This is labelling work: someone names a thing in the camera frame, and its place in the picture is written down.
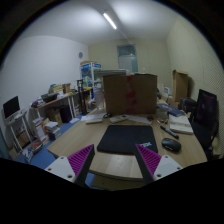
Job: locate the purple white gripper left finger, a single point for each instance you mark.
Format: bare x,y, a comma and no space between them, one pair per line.
75,167

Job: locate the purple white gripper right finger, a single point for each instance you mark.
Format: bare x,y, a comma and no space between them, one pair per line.
153,166

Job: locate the black computer mouse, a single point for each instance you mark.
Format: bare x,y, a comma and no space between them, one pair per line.
171,145

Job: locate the black mouse pad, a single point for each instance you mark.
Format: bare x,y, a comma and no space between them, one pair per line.
121,139

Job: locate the black marker pen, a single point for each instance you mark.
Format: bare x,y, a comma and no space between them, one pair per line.
169,132

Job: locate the stack of books on floor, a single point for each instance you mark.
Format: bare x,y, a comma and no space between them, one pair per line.
53,130

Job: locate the open white book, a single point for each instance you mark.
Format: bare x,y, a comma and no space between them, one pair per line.
180,124

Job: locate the white paper sheets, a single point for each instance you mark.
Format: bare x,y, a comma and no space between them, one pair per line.
93,119

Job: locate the blue book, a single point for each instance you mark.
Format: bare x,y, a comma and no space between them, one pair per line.
171,110

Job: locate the white remote control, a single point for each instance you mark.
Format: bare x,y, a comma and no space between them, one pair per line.
118,119

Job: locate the white side desk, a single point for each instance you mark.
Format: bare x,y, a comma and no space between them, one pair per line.
69,97

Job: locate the white small rack stand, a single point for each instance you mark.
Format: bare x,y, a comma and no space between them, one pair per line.
20,131

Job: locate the black office chair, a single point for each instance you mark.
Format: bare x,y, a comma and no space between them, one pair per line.
205,121

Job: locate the large brown cardboard box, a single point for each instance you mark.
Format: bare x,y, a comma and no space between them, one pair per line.
132,94

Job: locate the black computer monitor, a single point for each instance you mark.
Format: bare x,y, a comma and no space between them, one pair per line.
11,107

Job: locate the tall brown cardboard box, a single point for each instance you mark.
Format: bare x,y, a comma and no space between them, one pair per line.
180,85

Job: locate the ceiling fluorescent light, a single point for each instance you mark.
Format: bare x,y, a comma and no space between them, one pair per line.
106,16

